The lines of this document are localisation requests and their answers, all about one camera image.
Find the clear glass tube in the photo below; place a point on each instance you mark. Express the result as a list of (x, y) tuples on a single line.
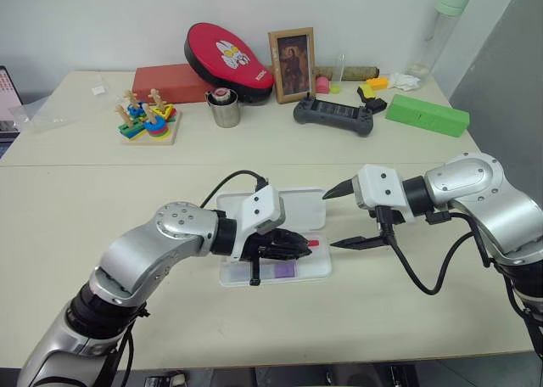
[(340, 68)]

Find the yellow and black tool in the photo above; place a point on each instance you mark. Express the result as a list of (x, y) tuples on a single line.
[(373, 104)]

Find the yellow green small lid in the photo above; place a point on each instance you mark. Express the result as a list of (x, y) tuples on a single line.
[(336, 89)]

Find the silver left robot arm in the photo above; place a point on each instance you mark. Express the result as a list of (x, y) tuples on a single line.
[(169, 242)]

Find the red boxing pad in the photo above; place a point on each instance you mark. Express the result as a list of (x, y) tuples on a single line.
[(220, 64)]

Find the wooden shape stacking toy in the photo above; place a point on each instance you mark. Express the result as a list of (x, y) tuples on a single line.
[(148, 124)]

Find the red pen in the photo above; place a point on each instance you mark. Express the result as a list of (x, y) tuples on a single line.
[(314, 243)]

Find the pink small container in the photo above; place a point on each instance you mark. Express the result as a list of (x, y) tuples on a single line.
[(322, 85)]

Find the wooden picture frame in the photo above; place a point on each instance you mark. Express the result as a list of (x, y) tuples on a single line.
[(292, 64)]

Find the white crumpled tissue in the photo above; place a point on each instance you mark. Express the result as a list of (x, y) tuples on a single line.
[(403, 81)]

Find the brown rolled cylinder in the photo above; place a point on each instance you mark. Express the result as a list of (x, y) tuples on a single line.
[(360, 71)]

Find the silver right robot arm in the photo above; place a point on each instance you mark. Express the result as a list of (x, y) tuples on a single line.
[(479, 187)]

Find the stainless steel cup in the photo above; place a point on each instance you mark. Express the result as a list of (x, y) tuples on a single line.
[(227, 115)]

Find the grey handheld controller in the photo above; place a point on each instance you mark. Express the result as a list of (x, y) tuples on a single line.
[(335, 115)]

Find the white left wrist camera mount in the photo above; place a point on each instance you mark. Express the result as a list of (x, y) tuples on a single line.
[(259, 209)]

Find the red topped can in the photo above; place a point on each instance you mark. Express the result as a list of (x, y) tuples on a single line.
[(221, 94)]

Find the clear plastic storage box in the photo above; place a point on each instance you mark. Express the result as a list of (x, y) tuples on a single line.
[(305, 211)]

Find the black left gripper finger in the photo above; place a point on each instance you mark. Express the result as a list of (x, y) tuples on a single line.
[(288, 253), (290, 239)]

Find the clear plastic bag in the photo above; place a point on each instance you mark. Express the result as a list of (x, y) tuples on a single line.
[(46, 117)]

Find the red rectangular box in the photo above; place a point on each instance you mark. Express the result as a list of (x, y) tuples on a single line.
[(165, 83)]

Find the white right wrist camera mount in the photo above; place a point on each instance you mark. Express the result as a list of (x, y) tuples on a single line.
[(377, 187)]

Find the small white packet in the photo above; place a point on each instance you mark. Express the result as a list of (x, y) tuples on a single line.
[(99, 90)]

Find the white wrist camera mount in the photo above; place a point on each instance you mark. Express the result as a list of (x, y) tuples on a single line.
[(259, 209), (377, 187)]

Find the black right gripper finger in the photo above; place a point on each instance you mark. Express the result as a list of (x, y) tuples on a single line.
[(365, 242), (343, 189)]

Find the laptop computer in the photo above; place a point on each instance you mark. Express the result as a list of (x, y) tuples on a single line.
[(6, 107)]

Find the green foam block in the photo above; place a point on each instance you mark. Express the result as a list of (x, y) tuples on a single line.
[(424, 115)]

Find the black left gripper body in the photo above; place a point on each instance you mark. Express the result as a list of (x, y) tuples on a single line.
[(259, 249)]

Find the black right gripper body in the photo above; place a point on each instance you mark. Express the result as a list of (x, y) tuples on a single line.
[(388, 223)]

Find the orange toy brick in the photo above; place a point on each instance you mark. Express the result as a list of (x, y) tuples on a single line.
[(377, 83)]

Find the clear bottle with green cap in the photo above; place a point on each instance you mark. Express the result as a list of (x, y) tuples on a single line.
[(441, 35)]

